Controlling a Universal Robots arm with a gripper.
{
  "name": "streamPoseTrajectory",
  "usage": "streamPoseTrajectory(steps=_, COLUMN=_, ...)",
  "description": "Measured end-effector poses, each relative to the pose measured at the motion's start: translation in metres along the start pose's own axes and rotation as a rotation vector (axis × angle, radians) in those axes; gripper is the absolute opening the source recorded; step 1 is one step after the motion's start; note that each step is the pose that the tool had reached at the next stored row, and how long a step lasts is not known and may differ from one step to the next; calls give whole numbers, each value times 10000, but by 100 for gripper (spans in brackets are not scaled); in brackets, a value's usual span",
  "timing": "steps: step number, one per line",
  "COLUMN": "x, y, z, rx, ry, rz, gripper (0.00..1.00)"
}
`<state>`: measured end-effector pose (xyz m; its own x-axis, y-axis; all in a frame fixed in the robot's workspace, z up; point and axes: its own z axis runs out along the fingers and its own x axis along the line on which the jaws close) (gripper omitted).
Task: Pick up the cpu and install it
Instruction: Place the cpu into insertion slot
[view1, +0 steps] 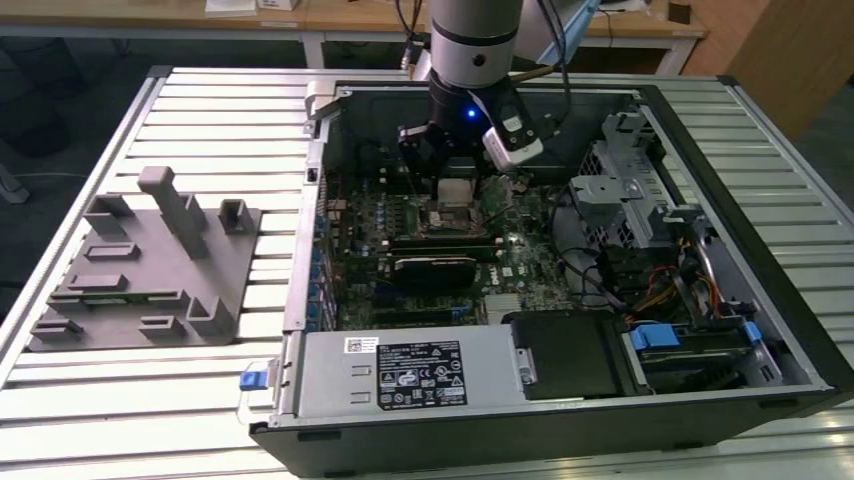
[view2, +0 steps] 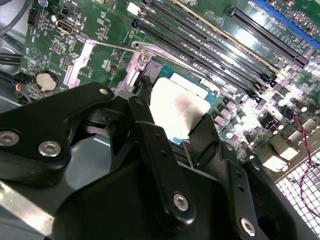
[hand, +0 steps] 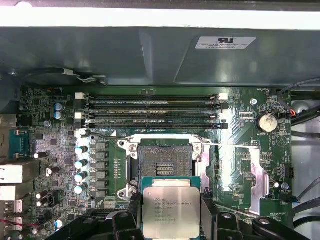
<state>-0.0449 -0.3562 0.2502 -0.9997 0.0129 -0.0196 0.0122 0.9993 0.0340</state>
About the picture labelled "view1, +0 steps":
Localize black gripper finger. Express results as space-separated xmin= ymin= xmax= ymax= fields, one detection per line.
xmin=397 ymin=124 xmax=445 ymax=202
xmin=458 ymin=143 xmax=492 ymax=184

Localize silver CPU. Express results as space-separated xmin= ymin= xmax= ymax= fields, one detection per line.
xmin=436 ymin=174 xmax=478 ymax=206

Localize black RAM slot bank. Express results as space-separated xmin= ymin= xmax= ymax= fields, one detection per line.
xmin=386 ymin=235 xmax=500 ymax=260

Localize silver metal drive cage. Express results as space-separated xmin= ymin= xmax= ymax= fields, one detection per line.
xmin=565 ymin=112 xmax=709 ymax=251

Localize green motherboard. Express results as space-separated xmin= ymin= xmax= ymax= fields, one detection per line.
xmin=318 ymin=167 xmax=601 ymax=332

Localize black graphics card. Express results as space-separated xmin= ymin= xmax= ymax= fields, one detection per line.
xmin=389 ymin=254 xmax=480 ymax=292

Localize silver chipset heat sink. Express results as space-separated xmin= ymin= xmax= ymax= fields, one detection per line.
xmin=484 ymin=293 xmax=525 ymax=314

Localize black expansion slot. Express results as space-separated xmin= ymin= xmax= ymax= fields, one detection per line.
xmin=369 ymin=308 xmax=450 ymax=326

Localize black plastic shroud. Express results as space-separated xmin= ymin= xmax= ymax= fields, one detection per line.
xmin=502 ymin=309 xmax=635 ymax=401

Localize blue disk carrier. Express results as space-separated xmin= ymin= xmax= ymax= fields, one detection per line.
xmin=625 ymin=319 xmax=763 ymax=356

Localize grey power supply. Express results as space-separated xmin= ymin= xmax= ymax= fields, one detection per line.
xmin=269 ymin=327 xmax=525 ymax=419

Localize grey parts rack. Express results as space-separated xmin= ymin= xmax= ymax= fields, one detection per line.
xmin=25 ymin=165 xmax=265 ymax=354

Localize wooden desk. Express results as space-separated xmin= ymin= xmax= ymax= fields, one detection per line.
xmin=0 ymin=0 xmax=709 ymax=76

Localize wooden cabinet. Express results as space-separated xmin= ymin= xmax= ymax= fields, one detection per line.
xmin=683 ymin=0 xmax=854 ymax=139

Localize blue case latch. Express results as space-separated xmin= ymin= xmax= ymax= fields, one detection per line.
xmin=237 ymin=363 xmax=269 ymax=392

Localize black hard disk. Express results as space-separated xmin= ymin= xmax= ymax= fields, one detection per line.
xmin=636 ymin=347 xmax=752 ymax=394

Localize black office chair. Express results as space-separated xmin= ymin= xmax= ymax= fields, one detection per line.
xmin=0 ymin=37 xmax=87 ymax=159

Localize black PC case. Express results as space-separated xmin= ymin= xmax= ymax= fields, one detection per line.
xmin=246 ymin=79 xmax=854 ymax=479

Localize grey stand foot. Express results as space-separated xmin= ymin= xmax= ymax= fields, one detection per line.
xmin=0 ymin=162 xmax=31 ymax=205

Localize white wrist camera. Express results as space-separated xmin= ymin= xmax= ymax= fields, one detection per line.
xmin=480 ymin=89 xmax=547 ymax=171

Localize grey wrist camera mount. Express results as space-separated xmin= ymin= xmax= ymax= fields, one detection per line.
xmin=397 ymin=30 xmax=434 ymax=82

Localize grey case latch handle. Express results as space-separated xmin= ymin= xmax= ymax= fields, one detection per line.
xmin=302 ymin=79 xmax=352 ymax=137

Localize yellow orange power wires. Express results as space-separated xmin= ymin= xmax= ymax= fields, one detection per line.
xmin=623 ymin=239 xmax=728 ymax=324

